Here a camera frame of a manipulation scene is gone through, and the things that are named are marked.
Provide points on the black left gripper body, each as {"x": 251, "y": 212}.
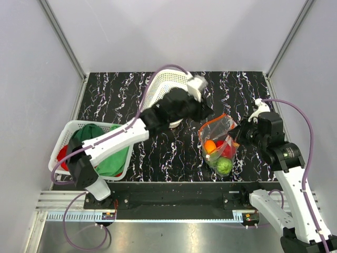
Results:
{"x": 191, "y": 109}

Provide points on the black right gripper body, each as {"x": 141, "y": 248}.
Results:
{"x": 248, "y": 134}

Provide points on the clear zip top bag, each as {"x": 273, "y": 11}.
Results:
{"x": 218, "y": 148}

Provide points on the white perforated plastic basket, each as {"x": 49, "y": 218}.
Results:
{"x": 166, "y": 84}

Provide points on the orange fake mango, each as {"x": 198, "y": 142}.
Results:
{"x": 209, "y": 146}

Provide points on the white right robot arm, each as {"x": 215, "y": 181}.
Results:
{"x": 289, "y": 182}

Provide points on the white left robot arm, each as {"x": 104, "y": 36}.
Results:
{"x": 83, "y": 157}

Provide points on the red fake pepper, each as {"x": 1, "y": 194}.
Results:
{"x": 229, "y": 150}

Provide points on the white basket with cloths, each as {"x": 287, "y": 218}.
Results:
{"x": 74, "y": 125}

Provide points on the dark green cloth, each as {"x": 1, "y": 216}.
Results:
{"x": 87, "y": 132}

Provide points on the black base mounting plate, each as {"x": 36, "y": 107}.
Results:
{"x": 176, "y": 201}

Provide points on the red cloth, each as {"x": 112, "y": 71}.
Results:
{"x": 62, "y": 153}

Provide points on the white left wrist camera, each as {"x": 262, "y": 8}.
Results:
{"x": 196, "y": 86}

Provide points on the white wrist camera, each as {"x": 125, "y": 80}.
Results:
{"x": 261, "y": 107}
{"x": 196, "y": 86}

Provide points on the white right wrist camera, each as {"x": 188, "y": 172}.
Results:
{"x": 261, "y": 107}

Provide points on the aluminium corner post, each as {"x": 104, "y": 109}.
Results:
{"x": 308, "y": 4}
{"x": 50, "y": 15}

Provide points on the left aluminium corner post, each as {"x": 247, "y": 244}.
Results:
{"x": 50, "y": 15}

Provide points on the aluminium rail frame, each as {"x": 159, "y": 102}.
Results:
{"x": 62, "y": 224}

